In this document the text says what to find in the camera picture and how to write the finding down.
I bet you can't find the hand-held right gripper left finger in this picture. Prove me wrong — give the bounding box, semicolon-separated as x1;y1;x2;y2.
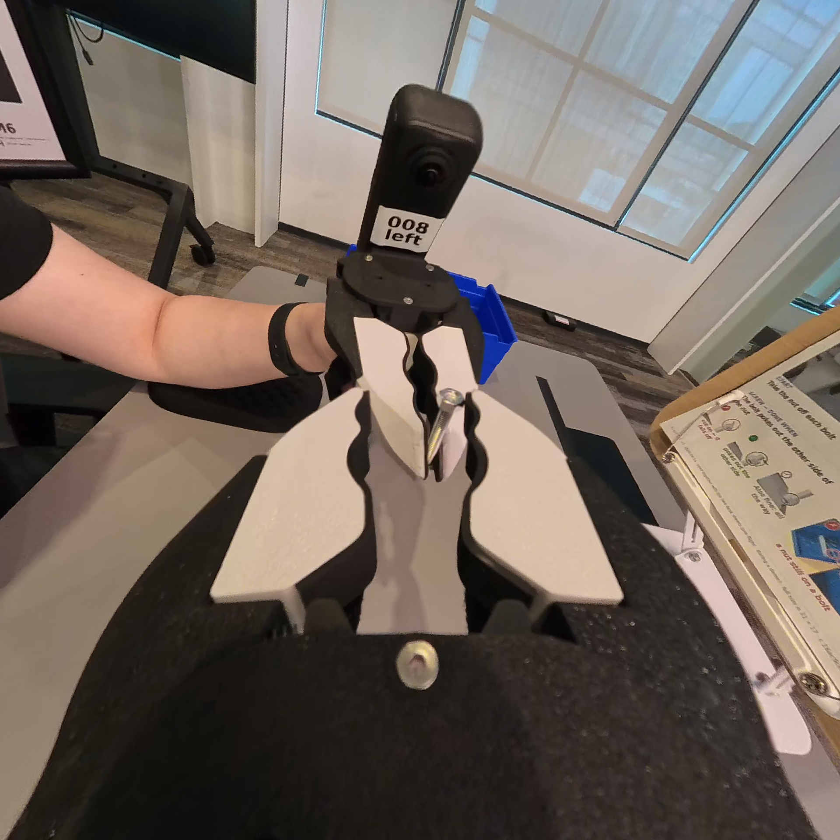
209;387;378;635

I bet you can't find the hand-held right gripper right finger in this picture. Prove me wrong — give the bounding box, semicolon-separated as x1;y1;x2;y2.
458;390;626;634

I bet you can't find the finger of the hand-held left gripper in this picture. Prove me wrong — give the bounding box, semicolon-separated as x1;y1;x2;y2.
420;325;481;481
353;318;429;480

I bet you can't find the blue bin with divider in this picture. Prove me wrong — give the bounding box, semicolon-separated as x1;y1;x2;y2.
344;244;518;385

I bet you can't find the silver bolt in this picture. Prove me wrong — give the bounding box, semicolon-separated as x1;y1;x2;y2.
423;387;467;468

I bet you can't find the person's left forearm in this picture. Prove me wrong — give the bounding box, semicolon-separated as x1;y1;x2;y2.
0;223;280;389

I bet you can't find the grey desk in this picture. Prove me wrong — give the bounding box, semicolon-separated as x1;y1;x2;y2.
0;340;840;840

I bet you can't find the person's left hand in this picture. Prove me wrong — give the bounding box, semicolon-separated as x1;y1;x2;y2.
298;302;338;375

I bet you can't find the black wristband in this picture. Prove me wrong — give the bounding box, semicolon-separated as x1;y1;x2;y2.
268;302;315;378

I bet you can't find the white framed window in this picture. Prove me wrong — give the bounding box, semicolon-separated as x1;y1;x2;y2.
315;0;840;263

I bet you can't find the black rolling stand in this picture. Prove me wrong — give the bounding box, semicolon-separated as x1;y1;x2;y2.
92;154;217;290

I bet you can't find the light wooden board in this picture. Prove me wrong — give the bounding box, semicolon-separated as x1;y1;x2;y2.
648;307;840;749

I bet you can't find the dark office chair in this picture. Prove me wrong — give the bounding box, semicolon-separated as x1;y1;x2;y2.
0;354;142;519

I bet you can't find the black framed poster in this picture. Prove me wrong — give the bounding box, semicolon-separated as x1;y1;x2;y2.
0;0;93;179

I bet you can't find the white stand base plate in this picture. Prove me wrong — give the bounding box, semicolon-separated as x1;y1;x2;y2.
642;427;840;757

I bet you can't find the black wall screen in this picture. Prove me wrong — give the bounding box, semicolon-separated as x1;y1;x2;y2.
62;0;257;85

